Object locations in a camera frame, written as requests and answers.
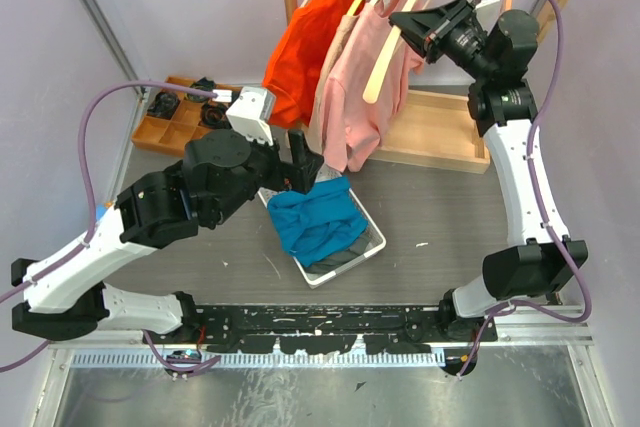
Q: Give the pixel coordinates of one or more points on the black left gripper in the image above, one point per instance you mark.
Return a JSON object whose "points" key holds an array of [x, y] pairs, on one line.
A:
{"points": [[301, 174]]}

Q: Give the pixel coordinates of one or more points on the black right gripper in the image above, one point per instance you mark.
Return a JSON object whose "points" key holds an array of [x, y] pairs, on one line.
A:
{"points": [[420, 24]]}

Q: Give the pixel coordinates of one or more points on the pink t shirt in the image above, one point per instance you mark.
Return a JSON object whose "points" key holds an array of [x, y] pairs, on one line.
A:
{"points": [[354, 129]]}

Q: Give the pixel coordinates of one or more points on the cream wooden hanger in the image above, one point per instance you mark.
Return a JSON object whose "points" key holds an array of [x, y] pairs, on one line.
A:
{"points": [[374, 84]]}

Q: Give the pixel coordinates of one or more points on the teal blue t shirt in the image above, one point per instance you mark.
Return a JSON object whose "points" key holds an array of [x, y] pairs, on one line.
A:
{"points": [[318, 224]]}

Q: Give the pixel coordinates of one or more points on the dark grey t shirt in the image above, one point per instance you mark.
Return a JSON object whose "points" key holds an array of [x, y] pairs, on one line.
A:
{"points": [[338, 259]]}

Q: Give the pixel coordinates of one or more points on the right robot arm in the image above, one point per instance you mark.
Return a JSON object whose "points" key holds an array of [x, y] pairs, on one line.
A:
{"points": [[540, 257]]}

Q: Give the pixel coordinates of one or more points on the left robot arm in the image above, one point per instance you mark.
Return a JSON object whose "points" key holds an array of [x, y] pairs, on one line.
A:
{"points": [[67, 296]]}

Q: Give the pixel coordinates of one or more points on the beige t shirt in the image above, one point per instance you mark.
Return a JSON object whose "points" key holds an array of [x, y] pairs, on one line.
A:
{"points": [[314, 134]]}

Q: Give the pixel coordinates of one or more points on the orange red t shirt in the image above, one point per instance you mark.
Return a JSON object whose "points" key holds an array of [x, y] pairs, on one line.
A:
{"points": [[293, 70]]}

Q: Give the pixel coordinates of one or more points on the rolled black sock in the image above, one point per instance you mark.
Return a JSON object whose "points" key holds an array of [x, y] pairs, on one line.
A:
{"points": [[213, 116]]}

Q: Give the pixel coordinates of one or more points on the wooden clothes rack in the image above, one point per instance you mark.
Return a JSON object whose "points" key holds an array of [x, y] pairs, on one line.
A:
{"points": [[434, 129]]}

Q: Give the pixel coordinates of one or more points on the rolled green sock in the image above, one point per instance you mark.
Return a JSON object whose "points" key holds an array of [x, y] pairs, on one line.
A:
{"points": [[204, 84]]}

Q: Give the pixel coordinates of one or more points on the wooden compartment tray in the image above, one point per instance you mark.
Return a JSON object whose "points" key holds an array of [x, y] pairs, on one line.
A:
{"points": [[174, 118]]}

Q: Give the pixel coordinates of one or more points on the rolled dark sock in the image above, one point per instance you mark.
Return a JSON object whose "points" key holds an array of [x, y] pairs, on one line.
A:
{"points": [[164, 105]]}

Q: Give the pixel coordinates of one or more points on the blue patterned cloth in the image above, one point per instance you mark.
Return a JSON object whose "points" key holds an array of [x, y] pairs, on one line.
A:
{"points": [[102, 209]]}

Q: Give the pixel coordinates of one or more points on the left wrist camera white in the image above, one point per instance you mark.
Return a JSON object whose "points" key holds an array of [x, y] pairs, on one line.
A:
{"points": [[250, 112]]}

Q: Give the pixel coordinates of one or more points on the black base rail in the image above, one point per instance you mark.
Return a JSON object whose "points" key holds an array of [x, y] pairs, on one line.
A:
{"points": [[312, 329]]}

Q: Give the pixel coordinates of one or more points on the white slotted cable duct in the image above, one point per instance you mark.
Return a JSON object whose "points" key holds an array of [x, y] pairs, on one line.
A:
{"points": [[143, 358]]}

